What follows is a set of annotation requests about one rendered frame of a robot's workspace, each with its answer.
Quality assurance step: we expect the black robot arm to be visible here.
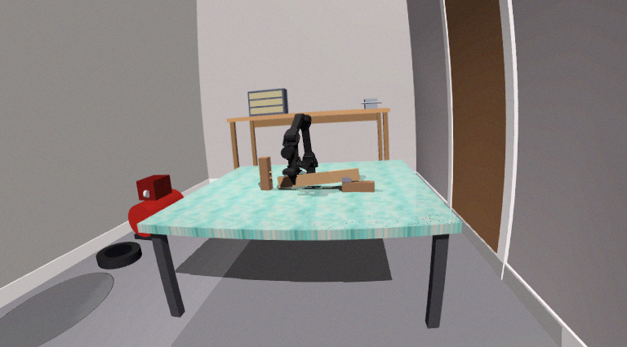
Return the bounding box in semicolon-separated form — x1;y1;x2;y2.
281;113;318;174

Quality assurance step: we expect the long tan wooden rail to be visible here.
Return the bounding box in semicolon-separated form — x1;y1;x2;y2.
277;168;360;189

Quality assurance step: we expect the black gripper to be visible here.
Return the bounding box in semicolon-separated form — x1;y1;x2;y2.
282;155;302;185

